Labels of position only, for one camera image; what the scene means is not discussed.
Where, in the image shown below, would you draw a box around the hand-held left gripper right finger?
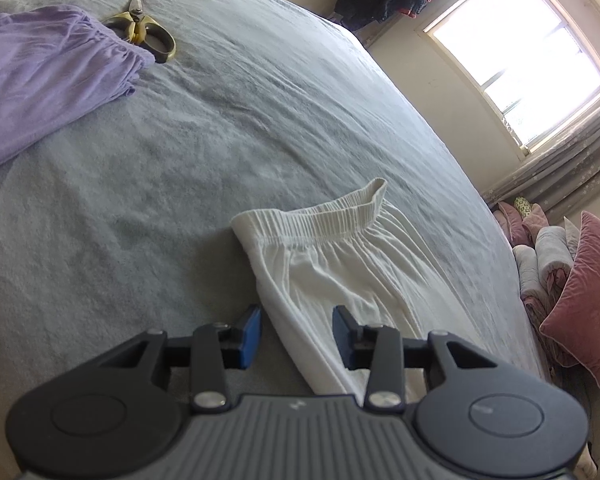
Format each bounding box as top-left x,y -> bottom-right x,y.
332,305 -> 500,408

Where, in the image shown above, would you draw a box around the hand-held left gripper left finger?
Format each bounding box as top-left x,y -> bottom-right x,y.
99,304 -> 263,411

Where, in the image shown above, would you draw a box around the white pants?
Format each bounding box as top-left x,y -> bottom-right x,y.
230,177 -> 486,396

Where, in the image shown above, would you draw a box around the folded grey pink quilt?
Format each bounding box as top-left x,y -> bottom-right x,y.
512,225 -> 581,366

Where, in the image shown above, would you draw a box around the small pink pillow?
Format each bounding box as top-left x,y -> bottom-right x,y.
492,200 -> 548,246

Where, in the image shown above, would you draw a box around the large pink velvet pillow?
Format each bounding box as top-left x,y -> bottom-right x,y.
539,210 -> 600,388

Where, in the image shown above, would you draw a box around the light grey pillow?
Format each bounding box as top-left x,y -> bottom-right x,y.
562,216 -> 581,261

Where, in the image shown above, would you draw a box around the grey floral curtain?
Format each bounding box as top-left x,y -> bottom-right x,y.
480,95 -> 600,211
355,22 -> 386,48

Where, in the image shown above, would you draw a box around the purple pants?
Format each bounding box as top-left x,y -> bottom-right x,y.
0,4 -> 157,178

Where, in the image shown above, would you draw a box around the window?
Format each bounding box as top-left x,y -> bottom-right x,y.
415,0 -> 600,153

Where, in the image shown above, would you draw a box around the yellow handled scissors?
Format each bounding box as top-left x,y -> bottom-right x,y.
100,0 -> 177,64

